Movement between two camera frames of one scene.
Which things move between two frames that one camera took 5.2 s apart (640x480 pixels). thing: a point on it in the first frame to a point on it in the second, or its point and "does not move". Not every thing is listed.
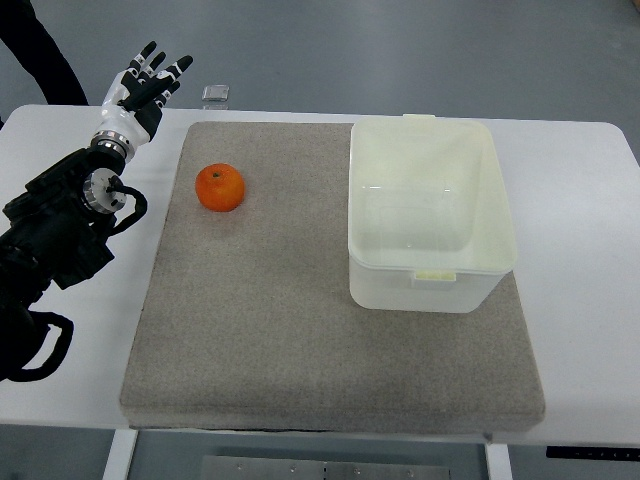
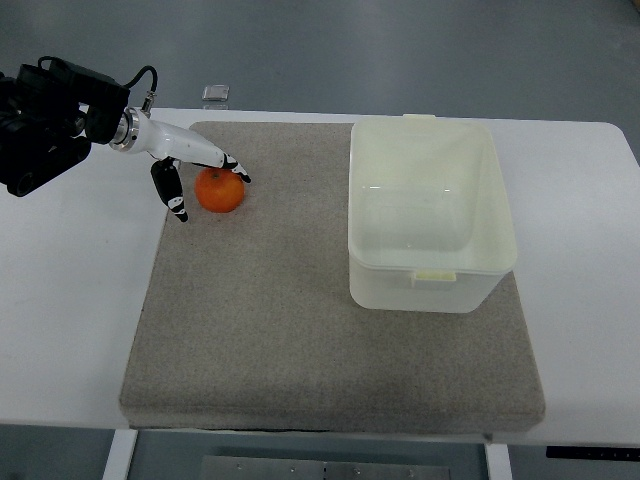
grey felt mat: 249,321 does not move
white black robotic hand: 132,106 to 172,144
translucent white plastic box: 428,225 does not move
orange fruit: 220,187 does not move
